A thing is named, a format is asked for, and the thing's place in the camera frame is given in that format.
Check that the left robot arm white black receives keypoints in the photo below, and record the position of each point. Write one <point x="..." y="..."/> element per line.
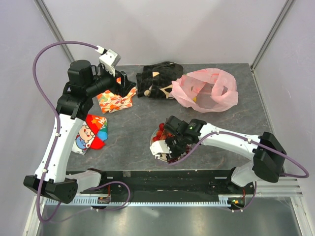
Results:
<point x="86" y="81"/>

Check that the grey slotted cable duct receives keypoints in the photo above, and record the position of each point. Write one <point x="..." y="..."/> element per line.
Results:
<point x="95" y="201"/>

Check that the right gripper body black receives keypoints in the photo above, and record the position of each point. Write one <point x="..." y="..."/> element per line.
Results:
<point x="177" y="147"/>

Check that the colourful cartoon cloth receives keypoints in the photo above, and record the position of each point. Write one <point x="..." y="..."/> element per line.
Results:
<point x="92" y="135"/>

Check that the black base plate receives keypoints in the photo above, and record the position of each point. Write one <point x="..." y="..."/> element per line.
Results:
<point x="209" y="183"/>

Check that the black beige plush cloth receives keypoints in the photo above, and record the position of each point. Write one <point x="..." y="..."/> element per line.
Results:
<point x="155" y="81"/>

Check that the orange floral cloth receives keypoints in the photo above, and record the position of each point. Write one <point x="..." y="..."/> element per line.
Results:
<point x="110" y="102"/>

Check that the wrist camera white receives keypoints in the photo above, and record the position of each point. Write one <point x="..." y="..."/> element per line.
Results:
<point x="109" y="59"/>
<point x="160" y="150"/>

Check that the pink plastic bag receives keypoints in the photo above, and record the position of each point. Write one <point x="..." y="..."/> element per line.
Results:
<point x="214" y="89"/>

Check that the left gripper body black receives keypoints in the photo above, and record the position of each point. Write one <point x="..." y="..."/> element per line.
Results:
<point x="107" y="82"/>

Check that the beige blue ceramic plate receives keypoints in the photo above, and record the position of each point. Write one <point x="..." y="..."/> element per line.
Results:
<point x="169" y="154"/>

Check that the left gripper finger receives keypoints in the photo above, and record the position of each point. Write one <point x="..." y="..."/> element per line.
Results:
<point x="126" y="88"/>
<point x="124" y="79"/>

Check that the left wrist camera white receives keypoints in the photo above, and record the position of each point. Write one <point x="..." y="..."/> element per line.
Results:
<point x="109" y="59"/>

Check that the purple fake grape bunch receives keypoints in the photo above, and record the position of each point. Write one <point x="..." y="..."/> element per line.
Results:
<point x="170" y="159"/>

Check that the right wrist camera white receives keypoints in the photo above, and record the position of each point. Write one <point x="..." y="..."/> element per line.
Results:
<point x="160" y="150"/>

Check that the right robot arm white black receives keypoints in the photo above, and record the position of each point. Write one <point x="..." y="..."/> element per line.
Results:
<point x="264" y="152"/>

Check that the red fake lychee bunch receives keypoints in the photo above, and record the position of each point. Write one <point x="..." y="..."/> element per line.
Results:
<point x="160" y="134"/>

